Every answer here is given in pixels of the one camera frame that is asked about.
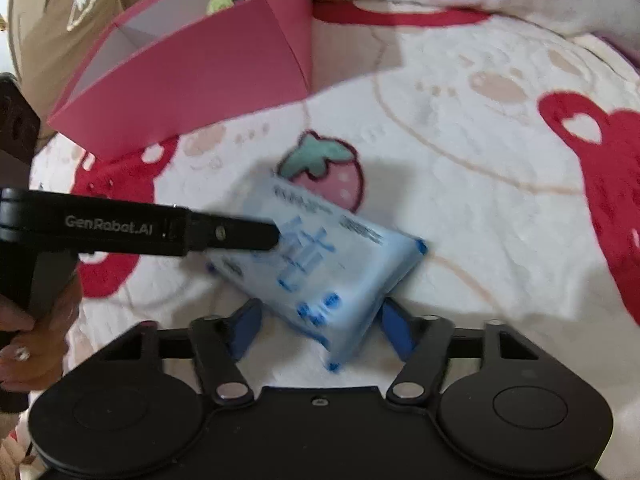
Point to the brown pillow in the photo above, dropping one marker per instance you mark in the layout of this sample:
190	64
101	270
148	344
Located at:
48	39

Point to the blue white tissue pack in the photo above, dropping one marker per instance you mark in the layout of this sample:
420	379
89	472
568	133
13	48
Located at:
329	273

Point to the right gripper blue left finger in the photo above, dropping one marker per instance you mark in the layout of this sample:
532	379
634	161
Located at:
218	344

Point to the person left hand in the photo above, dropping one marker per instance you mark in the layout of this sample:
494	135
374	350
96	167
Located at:
33	360

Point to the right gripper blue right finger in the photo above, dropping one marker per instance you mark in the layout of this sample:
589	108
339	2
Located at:
422	344

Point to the pink cardboard box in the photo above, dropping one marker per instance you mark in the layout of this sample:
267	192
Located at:
165	67

